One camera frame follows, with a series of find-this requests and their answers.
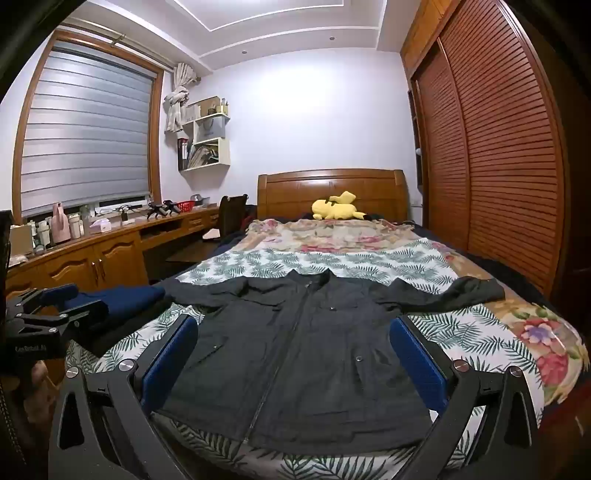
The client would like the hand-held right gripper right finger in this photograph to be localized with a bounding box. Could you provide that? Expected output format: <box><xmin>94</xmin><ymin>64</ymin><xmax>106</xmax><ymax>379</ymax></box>
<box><xmin>389</xmin><ymin>315</ymin><xmax>539</xmax><ymax>480</ymax></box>

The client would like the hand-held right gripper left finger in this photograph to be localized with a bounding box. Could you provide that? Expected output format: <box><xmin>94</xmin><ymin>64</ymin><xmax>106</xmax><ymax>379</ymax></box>
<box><xmin>48</xmin><ymin>314</ymin><xmax>199</xmax><ymax>480</ymax></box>

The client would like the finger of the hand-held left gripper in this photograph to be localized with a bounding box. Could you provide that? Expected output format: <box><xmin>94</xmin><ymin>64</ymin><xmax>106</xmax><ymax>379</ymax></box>
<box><xmin>16</xmin><ymin>300</ymin><xmax>109</xmax><ymax>336</ymax></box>
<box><xmin>7</xmin><ymin>285</ymin><xmax>79</xmax><ymax>318</ymax></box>

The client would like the black jacket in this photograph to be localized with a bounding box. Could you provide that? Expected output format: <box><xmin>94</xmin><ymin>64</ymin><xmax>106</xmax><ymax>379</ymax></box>
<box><xmin>159</xmin><ymin>269</ymin><xmax>506</xmax><ymax>455</ymax></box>

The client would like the wooden desk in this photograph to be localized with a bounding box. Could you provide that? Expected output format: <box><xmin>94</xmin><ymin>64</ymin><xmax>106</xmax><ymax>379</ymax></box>
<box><xmin>0</xmin><ymin>205</ymin><xmax>220</xmax><ymax>298</ymax></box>

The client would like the folded black garment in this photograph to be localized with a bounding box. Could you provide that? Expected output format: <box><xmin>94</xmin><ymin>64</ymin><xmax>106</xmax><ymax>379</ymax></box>
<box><xmin>69</xmin><ymin>300</ymin><xmax>181</xmax><ymax>357</ymax></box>

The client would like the folded blue garment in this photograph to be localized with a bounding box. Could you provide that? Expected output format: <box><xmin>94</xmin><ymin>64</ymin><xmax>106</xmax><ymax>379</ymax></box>
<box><xmin>65</xmin><ymin>285</ymin><xmax>167</xmax><ymax>319</ymax></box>

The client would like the pink bottle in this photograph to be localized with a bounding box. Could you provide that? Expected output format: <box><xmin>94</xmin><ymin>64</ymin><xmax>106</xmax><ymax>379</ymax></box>
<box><xmin>51</xmin><ymin>203</ymin><xmax>70</xmax><ymax>245</ymax></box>

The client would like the black clamp tool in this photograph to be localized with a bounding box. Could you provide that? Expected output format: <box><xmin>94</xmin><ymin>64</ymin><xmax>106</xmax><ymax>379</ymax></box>
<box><xmin>147</xmin><ymin>200</ymin><xmax>178</xmax><ymax>219</ymax></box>

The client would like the leaf print blanket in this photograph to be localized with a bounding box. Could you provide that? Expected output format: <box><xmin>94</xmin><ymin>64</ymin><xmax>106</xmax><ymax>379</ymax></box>
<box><xmin>65</xmin><ymin>237</ymin><xmax>546</xmax><ymax>480</ymax></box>

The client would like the floral blanket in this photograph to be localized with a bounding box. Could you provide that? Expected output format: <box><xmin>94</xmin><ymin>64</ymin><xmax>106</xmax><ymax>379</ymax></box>
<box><xmin>245</xmin><ymin>218</ymin><xmax>589</xmax><ymax>407</ymax></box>

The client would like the window with grey blind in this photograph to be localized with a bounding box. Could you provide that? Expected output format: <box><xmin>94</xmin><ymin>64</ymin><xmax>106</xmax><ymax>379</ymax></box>
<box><xmin>13</xmin><ymin>34</ymin><xmax>164</xmax><ymax>222</ymax></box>

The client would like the yellow plush toy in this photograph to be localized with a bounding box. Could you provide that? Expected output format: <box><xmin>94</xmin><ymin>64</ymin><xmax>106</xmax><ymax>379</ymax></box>
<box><xmin>311</xmin><ymin>191</ymin><xmax>368</xmax><ymax>221</ymax></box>

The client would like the wooden bed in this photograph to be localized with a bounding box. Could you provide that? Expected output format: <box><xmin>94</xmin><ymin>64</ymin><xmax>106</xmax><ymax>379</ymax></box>
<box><xmin>65</xmin><ymin>169</ymin><xmax>591</xmax><ymax>480</ymax></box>

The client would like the tied beige curtain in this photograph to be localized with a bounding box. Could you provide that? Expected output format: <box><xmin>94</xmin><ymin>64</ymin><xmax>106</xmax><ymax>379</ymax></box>
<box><xmin>164</xmin><ymin>62</ymin><xmax>199</xmax><ymax>137</ymax></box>

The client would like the wooden louvred wardrobe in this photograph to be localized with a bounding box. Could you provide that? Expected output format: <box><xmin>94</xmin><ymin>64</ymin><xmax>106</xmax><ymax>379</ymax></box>
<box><xmin>399</xmin><ymin>0</ymin><xmax>571</xmax><ymax>296</ymax></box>

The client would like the white wall shelf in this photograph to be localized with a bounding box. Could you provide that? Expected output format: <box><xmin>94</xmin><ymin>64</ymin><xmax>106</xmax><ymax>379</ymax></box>
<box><xmin>178</xmin><ymin>96</ymin><xmax>232</xmax><ymax>172</ymax></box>

